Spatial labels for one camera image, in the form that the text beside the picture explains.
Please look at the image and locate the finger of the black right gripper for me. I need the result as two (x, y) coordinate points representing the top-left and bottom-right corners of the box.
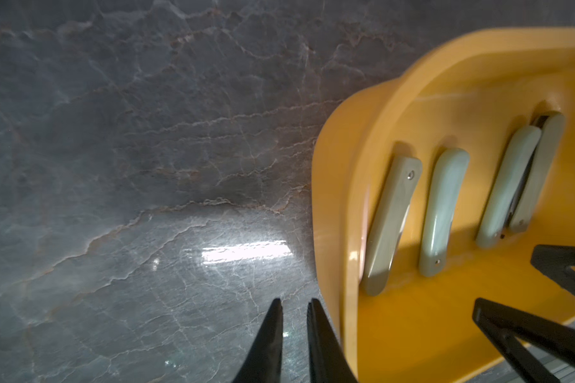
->
(472, 298), (575, 382)
(530, 244), (575, 296)

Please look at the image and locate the yellow plastic storage tray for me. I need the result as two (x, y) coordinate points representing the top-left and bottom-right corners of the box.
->
(312, 27), (575, 382)

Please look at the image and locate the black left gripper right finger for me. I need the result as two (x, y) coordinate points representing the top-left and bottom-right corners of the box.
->
(307, 298), (357, 383)

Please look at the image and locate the grey green folding fruit knife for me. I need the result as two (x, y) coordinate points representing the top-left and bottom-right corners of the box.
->
(361, 156), (423, 296)

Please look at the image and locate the teal folding fruit knife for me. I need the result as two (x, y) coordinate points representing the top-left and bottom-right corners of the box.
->
(418, 148), (470, 277)
(476, 125), (541, 248)

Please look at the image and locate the olive green folding fruit knife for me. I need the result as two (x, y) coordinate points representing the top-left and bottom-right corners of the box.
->
(507, 112), (566, 233)

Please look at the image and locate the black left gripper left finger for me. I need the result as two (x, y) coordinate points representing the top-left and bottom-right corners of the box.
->
(233, 298), (284, 383)

